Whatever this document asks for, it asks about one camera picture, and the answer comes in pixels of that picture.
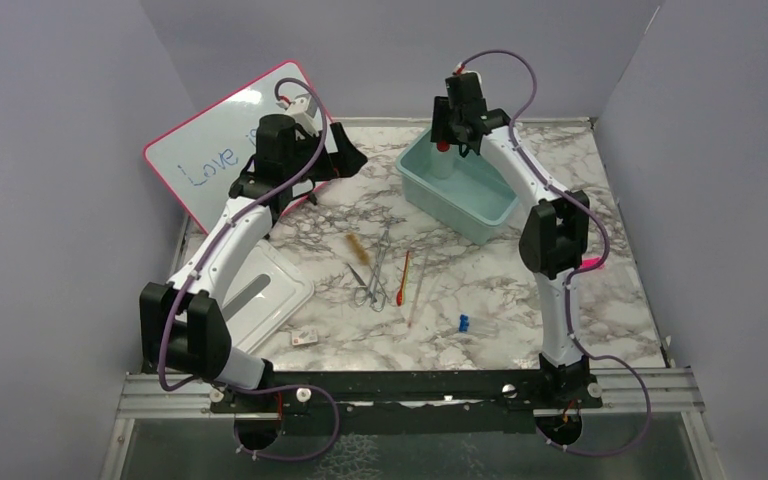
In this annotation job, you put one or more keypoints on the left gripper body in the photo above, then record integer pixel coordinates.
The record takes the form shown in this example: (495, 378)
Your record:
(334, 165)

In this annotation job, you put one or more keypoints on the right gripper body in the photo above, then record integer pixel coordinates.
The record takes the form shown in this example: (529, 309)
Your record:
(443, 121)

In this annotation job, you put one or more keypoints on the white wash bottle red cap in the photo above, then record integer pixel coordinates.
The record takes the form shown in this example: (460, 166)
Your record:
(442, 163)

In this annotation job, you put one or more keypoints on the brown test tube brush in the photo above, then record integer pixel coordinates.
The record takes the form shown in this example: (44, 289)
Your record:
(358, 249)

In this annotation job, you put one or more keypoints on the metal tweezers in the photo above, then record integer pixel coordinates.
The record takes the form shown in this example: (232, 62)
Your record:
(356, 276)

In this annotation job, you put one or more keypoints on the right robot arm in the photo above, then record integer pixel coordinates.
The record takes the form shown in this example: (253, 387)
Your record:
(555, 235)

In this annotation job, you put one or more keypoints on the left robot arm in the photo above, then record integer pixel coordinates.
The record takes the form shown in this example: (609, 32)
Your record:
(181, 322)

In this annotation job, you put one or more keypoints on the teal plastic bin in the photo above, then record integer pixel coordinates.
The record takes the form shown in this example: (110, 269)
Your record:
(483, 190)

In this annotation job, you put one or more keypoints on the red orange spatula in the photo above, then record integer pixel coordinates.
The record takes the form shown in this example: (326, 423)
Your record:
(400, 294)

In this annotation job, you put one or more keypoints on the pink framed whiteboard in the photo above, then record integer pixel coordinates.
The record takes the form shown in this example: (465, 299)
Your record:
(239, 146)

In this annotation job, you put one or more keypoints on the white plastic lid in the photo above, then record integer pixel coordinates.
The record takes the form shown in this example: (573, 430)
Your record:
(265, 293)

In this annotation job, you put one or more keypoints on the small white card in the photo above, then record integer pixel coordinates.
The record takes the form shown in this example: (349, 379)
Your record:
(304, 337)

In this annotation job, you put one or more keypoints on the pink plastic clip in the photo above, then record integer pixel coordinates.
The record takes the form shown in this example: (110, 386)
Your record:
(592, 263)

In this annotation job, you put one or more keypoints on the blue capped test tubes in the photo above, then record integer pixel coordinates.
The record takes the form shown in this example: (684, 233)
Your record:
(477, 326)

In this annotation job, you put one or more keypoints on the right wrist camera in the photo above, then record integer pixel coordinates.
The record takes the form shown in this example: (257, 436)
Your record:
(461, 69)

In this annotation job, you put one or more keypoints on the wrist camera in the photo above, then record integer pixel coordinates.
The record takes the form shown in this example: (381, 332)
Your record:
(461, 69)
(303, 109)

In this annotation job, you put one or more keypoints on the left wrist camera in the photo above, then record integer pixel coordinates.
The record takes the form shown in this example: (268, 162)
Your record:
(303, 109)

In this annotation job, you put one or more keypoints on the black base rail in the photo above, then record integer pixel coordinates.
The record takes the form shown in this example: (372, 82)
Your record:
(408, 402)

